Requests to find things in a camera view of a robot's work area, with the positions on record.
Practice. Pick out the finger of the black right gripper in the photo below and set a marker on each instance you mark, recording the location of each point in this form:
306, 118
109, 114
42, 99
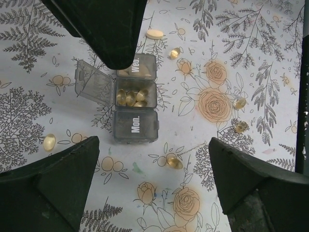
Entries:
110, 27

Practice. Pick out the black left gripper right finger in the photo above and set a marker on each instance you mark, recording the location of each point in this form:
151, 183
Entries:
257, 196

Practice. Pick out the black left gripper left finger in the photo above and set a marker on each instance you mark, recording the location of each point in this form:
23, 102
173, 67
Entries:
49, 195

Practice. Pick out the grey weekly pill organizer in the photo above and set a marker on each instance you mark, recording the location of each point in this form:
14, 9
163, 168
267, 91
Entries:
130, 124

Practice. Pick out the spilled pill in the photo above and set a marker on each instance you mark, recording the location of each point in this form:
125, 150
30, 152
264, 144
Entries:
174, 53
154, 34

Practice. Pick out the spilled amber capsule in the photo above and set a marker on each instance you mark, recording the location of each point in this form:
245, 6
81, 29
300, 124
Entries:
241, 127
239, 103
174, 163
49, 142

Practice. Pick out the amber capsule in organizer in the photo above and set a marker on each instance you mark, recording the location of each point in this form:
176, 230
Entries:
121, 97

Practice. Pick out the floral table mat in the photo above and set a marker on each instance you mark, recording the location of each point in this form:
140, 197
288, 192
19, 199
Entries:
230, 49

